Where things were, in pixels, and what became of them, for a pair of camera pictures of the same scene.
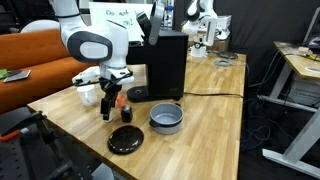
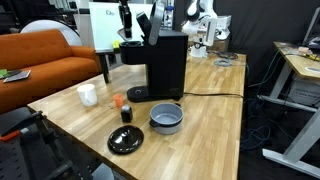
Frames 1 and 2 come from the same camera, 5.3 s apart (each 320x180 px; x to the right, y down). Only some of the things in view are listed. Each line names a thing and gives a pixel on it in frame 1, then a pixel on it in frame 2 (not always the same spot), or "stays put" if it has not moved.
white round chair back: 40,24 stays put
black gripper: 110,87 -> 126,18
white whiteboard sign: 123,14 stays put
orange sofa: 42,52 stays put
